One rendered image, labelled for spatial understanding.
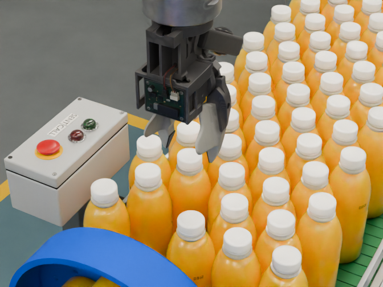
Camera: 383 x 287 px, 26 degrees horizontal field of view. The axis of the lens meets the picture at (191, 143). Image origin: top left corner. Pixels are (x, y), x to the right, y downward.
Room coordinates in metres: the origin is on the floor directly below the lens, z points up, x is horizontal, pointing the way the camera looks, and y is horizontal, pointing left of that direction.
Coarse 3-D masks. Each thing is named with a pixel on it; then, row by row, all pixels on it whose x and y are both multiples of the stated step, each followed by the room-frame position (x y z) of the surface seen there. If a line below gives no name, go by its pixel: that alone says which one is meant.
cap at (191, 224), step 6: (192, 210) 0.88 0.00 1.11; (180, 216) 0.87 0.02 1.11; (186, 216) 0.87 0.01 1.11; (192, 216) 0.87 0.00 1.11; (198, 216) 0.87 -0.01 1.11; (180, 222) 0.85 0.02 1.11; (186, 222) 0.85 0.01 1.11; (192, 222) 0.85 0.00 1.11; (198, 222) 0.85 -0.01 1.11; (204, 222) 0.86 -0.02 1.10; (180, 228) 0.85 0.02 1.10; (186, 228) 0.84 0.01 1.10; (192, 228) 0.84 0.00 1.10; (198, 228) 0.84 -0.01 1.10; (186, 234) 0.84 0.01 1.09; (192, 234) 0.84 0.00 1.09; (198, 234) 0.85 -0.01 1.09
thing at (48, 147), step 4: (44, 140) 1.04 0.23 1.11; (48, 140) 1.04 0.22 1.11; (52, 140) 1.04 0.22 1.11; (40, 144) 1.03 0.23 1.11; (44, 144) 1.03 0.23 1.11; (48, 144) 1.03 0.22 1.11; (52, 144) 1.03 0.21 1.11; (56, 144) 1.03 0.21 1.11; (36, 148) 1.02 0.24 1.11; (40, 148) 1.02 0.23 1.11; (44, 148) 1.02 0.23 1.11; (48, 148) 1.02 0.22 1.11; (52, 148) 1.02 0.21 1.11; (56, 148) 1.02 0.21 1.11; (40, 152) 1.01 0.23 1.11; (44, 152) 1.01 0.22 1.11; (48, 152) 1.01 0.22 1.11; (52, 152) 1.01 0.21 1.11
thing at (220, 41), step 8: (208, 32) 0.84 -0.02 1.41; (216, 32) 0.86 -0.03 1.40; (224, 32) 0.89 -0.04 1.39; (232, 32) 0.92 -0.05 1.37; (200, 40) 0.84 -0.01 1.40; (208, 40) 0.84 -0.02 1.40; (216, 40) 0.86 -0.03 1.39; (224, 40) 0.88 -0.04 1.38; (232, 40) 0.90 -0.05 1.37; (240, 40) 0.92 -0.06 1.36; (208, 48) 0.85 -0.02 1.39; (216, 48) 0.86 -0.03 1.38; (224, 48) 0.88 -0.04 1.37; (232, 48) 0.90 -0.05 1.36; (240, 48) 0.92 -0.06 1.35
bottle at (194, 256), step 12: (204, 228) 0.86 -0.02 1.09; (180, 240) 0.85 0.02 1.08; (192, 240) 0.84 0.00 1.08; (204, 240) 0.85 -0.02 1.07; (168, 252) 0.85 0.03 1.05; (180, 252) 0.84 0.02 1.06; (192, 252) 0.83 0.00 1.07; (204, 252) 0.84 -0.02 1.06; (180, 264) 0.83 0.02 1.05; (192, 264) 0.83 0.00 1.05; (204, 264) 0.83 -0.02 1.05; (192, 276) 0.83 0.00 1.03; (204, 276) 0.83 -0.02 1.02
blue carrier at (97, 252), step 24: (48, 240) 0.73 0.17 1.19; (72, 240) 0.69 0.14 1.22; (96, 240) 0.68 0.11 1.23; (120, 240) 0.68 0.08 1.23; (24, 264) 0.69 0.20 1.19; (48, 264) 0.74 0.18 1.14; (72, 264) 0.65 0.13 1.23; (96, 264) 0.64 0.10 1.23; (120, 264) 0.65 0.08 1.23; (144, 264) 0.65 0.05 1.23; (168, 264) 0.66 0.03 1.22
